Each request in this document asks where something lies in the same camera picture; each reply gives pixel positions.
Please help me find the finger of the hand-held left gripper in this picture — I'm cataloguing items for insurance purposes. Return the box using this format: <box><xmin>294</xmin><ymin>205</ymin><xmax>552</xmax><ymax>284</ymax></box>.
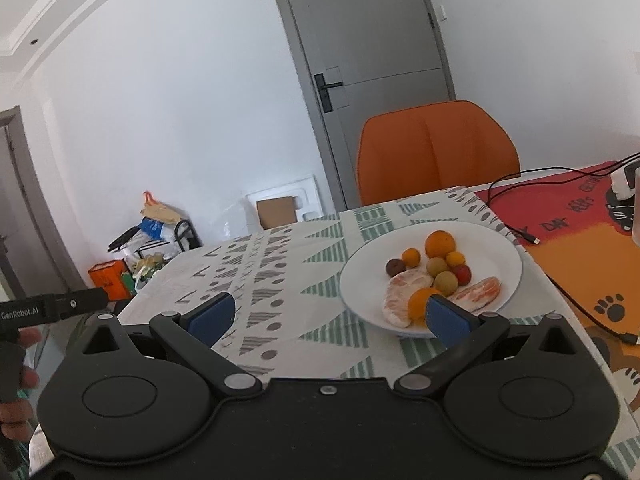
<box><xmin>53</xmin><ymin>288</ymin><xmax>109</xmax><ymax>321</ymax></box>

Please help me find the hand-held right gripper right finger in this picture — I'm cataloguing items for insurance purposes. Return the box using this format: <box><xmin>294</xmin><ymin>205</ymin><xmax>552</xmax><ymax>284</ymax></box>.
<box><xmin>395</xmin><ymin>294</ymin><xmax>581</xmax><ymax>397</ymax></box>

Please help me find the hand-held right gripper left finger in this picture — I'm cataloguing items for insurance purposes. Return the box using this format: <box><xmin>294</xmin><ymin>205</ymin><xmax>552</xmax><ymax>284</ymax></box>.
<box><xmin>80</xmin><ymin>292</ymin><xmax>262</xmax><ymax>398</ymax></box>

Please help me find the pink pomelo segment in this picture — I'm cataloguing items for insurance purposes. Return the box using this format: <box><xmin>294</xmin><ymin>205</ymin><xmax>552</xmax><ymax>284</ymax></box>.
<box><xmin>449</xmin><ymin>276</ymin><xmax>503</xmax><ymax>314</ymax></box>

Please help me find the pale pomelo segment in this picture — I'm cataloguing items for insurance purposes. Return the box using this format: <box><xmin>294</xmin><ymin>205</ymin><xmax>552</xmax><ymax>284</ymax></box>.
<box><xmin>382</xmin><ymin>268</ymin><xmax>434</xmax><ymax>329</ymax></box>

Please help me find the large orange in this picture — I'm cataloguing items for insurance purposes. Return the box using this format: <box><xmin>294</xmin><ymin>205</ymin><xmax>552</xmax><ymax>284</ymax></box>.
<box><xmin>425</xmin><ymin>230</ymin><xmax>456</xmax><ymax>260</ymax></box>

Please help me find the person's left hand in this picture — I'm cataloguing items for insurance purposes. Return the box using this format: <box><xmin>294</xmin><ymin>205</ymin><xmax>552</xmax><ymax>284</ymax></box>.
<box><xmin>0</xmin><ymin>328</ymin><xmax>42</xmax><ymax>444</ymax></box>

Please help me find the orange box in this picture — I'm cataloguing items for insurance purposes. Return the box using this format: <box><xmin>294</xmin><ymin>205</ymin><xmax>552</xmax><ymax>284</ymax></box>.
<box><xmin>88</xmin><ymin>260</ymin><xmax>130</xmax><ymax>302</ymax></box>

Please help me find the patterned white green tablecloth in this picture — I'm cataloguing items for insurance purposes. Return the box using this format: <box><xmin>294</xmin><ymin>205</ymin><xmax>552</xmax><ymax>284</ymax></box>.
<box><xmin>116</xmin><ymin>185</ymin><xmax>632</xmax><ymax>480</ymax></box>

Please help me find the black folding cart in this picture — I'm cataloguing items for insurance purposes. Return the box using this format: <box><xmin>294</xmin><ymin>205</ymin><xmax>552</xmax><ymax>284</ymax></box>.
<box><xmin>172</xmin><ymin>220</ymin><xmax>202</xmax><ymax>252</ymax></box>

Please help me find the blue plastic bag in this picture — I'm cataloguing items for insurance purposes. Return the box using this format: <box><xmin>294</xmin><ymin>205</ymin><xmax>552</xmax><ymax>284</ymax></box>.
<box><xmin>140</xmin><ymin>217</ymin><xmax>168</xmax><ymax>241</ymax></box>

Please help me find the brown cardboard box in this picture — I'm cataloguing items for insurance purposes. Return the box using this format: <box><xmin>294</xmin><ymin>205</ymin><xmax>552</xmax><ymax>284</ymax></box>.
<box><xmin>256</xmin><ymin>196</ymin><xmax>299</xmax><ymax>231</ymax></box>

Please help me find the red orange printed mat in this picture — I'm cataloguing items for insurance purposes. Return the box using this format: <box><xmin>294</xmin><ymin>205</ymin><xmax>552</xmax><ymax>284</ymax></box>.
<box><xmin>472</xmin><ymin>160</ymin><xmax>640</xmax><ymax>413</ymax></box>

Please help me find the orange chair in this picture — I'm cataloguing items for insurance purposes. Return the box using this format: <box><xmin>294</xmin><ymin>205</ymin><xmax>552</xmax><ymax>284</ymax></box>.
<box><xmin>356</xmin><ymin>100</ymin><xmax>521</xmax><ymax>207</ymax></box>

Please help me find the white charger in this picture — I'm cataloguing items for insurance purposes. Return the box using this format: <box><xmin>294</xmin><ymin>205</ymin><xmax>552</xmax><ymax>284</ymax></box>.
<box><xmin>609</xmin><ymin>164</ymin><xmax>640</xmax><ymax>202</ymax></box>

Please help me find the grey door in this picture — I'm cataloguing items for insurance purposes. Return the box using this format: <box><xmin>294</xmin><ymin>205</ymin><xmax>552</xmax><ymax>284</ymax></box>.
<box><xmin>264</xmin><ymin>0</ymin><xmax>458</xmax><ymax>211</ymax></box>

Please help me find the grey doorway frame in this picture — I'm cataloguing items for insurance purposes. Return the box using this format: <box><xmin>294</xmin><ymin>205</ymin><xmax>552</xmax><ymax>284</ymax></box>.
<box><xmin>0</xmin><ymin>105</ymin><xmax>87</xmax><ymax>302</ymax></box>

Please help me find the beige bag with red handle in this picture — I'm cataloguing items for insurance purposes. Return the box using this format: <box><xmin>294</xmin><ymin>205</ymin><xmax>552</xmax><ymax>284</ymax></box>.
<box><xmin>140</xmin><ymin>191</ymin><xmax>181</xmax><ymax>225</ymax></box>

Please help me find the black cable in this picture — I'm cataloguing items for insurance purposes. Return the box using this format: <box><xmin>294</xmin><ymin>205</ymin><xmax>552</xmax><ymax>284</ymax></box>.
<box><xmin>487</xmin><ymin>152</ymin><xmax>640</xmax><ymax>247</ymax></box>
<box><xmin>544</xmin><ymin>270</ymin><xmax>640</xmax><ymax>347</ymax></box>

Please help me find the black door handle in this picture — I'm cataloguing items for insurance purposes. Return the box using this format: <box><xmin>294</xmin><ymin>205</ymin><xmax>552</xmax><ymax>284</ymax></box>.
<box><xmin>313</xmin><ymin>66</ymin><xmax>345</xmax><ymax>113</ymax></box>

